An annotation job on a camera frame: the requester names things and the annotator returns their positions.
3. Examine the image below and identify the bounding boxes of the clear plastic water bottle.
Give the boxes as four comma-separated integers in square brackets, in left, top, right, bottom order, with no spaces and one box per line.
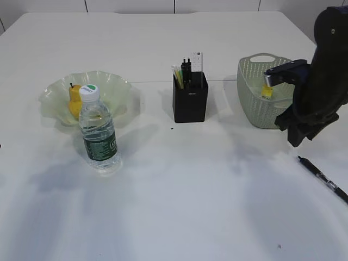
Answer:
[79,84,121,176]

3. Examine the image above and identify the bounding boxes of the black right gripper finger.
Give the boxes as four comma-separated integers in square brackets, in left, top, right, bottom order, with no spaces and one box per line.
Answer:
[288,124,308,147]
[306,119,337,140]

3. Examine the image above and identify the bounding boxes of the green wavy glass plate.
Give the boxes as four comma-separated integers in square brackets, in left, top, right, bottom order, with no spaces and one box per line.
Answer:
[39,71,132,126]

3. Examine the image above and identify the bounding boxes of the black square pen holder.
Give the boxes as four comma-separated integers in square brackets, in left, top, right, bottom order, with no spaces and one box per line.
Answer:
[172,72,208,123]

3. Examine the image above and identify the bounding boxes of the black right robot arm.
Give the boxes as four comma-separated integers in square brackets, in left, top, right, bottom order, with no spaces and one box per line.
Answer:
[267,6,347,147]

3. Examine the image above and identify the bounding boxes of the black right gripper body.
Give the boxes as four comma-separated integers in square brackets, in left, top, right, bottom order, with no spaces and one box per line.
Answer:
[275,84,344,132]

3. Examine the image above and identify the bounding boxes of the clear plastic ruler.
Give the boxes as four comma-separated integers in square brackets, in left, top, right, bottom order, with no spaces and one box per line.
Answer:
[190,52,203,72]

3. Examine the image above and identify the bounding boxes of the blue grey wrist camera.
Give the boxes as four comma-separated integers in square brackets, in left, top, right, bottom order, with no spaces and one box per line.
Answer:
[264,59,310,87]

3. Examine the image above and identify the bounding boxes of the black pen crossing ruler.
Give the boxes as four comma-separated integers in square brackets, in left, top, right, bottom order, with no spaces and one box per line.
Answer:
[186,58,191,86]

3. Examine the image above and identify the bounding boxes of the green woven plastic basket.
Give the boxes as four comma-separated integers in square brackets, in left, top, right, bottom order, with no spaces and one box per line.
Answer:
[237,53,294,129]

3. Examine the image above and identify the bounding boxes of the yellow utility knife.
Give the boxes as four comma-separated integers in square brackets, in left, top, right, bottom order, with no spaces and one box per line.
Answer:
[171,65,183,89]

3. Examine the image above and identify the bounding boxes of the yellow pear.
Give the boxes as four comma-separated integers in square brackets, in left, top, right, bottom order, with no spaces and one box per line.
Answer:
[69,83,82,119]

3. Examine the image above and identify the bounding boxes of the black pen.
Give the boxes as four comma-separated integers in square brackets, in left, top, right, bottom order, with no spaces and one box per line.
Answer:
[297,156,347,204]
[181,58,188,88]

